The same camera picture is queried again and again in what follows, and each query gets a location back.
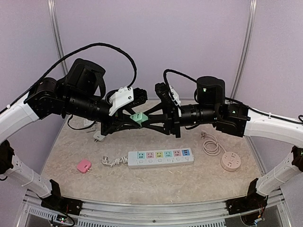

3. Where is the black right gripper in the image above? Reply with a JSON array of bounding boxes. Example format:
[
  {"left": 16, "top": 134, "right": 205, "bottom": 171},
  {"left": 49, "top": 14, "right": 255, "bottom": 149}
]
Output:
[{"left": 142, "top": 100, "right": 219, "bottom": 137}]

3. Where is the green cube plug adapter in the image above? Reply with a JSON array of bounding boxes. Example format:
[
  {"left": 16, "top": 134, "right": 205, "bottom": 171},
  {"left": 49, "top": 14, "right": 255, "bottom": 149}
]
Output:
[{"left": 130, "top": 112, "right": 149, "bottom": 126}]

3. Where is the pink plug adapter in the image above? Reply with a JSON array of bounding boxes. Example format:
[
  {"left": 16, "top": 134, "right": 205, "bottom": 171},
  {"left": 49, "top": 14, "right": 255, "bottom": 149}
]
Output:
[{"left": 77, "top": 159, "right": 92, "bottom": 174}]

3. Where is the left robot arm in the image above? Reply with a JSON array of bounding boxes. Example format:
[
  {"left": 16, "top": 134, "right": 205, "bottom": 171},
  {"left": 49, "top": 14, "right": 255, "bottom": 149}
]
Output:
[{"left": 0, "top": 59, "right": 138, "bottom": 210}]

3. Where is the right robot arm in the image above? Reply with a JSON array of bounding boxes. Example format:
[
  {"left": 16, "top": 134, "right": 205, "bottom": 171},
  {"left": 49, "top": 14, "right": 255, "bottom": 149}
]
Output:
[{"left": 142, "top": 76, "right": 303, "bottom": 210}]

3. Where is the white small plug adapter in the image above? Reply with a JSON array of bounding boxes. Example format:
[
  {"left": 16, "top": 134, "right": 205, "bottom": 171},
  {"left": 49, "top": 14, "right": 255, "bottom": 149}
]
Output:
[{"left": 93, "top": 131, "right": 106, "bottom": 142}]

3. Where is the white multicolour power strip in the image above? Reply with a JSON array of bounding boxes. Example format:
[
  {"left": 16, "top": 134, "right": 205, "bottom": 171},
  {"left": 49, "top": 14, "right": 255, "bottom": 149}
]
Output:
[{"left": 127, "top": 148, "right": 194, "bottom": 169}]

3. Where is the white cube adapter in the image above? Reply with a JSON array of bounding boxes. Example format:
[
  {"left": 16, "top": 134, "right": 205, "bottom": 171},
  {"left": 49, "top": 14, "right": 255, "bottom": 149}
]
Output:
[{"left": 83, "top": 119, "right": 98, "bottom": 132}]

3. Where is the pink round socket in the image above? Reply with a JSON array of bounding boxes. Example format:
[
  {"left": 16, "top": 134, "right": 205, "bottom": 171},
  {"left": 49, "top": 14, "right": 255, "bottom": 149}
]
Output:
[{"left": 220, "top": 152, "right": 241, "bottom": 172}]

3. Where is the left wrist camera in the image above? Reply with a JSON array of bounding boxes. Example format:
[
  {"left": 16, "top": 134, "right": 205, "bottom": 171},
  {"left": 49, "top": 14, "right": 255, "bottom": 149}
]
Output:
[{"left": 106, "top": 87, "right": 148, "bottom": 116}]

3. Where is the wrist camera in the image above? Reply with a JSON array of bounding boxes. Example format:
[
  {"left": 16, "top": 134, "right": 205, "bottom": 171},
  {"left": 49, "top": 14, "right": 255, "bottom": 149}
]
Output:
[
  {"left": 155, "top": 83, "right": 181, "bottom": 107},
  {"left": 106, "top": 87, "right": 148, "bottom": 116}
]

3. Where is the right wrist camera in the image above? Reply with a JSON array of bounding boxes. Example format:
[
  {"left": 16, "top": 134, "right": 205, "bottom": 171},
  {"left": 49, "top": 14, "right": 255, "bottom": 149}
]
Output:
[{"left": 155, "top": 83, "right": 181, "bottom": 107}]

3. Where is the white power strip cord plug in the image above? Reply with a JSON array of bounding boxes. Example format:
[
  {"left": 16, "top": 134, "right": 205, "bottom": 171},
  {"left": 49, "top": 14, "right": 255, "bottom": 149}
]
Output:
[{"left": 101, "top": 156, "right": 128, "bottom": 167}]

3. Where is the right black camera cable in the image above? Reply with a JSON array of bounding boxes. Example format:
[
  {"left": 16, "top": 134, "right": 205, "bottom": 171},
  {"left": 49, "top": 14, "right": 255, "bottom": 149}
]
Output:
[{"left": 163, "top": 69, "right": 198, "bottom": 95}]

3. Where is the black camera cable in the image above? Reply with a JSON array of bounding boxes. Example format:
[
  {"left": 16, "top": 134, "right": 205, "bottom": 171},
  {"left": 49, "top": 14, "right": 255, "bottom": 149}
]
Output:
[
  {"left": 30, "top": 42, "right": 138, "bottom": 92},
  {"left": 163, "top": 69, "right": 198, "bottom": 95}
]

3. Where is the left black camera cable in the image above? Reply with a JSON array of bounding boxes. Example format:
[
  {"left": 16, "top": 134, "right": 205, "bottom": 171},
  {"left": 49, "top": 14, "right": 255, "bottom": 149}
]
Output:
[{"left": 30, "top": 42, "right": 138, "bottom": 92}]

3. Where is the right aluminium corner post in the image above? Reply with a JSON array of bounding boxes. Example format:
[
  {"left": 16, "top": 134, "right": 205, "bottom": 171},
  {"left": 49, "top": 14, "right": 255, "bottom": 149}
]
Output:
[{"left": 231, "top": 0, "right": 258, "bottom": 99}]

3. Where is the aluminium corner post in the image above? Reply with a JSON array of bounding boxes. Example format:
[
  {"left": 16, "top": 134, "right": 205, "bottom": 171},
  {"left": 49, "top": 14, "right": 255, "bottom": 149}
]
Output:
[
  {"left": 231, "top": 0, "right": 258, "bottom": 99},
  {"left": 46, "top": 0, "right": 69, "bottom": 76}
]

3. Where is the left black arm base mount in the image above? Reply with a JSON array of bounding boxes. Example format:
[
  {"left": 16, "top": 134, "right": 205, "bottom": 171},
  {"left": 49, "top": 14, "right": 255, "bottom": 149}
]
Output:
[{"left": 41, "top": 179, "right": 83, "bottom": 216}]

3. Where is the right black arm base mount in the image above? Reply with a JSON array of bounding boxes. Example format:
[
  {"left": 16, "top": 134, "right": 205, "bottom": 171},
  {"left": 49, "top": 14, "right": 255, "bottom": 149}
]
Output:
[{"left": 226, "top": 178, "right": 268, "bottom": 215}]

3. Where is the left aluminium corner post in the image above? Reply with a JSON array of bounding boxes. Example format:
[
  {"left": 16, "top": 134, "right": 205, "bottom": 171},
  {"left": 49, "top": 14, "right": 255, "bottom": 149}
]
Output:
[{"left": 46, "top": 0, "right": 69, "bottom": 76}]

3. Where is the aluminium front frame rail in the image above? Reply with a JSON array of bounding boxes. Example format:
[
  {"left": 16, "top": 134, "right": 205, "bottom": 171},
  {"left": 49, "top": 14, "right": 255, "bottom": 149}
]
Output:
[{"left": 22, "top": 186, "right": 285, "bottom": 227}]

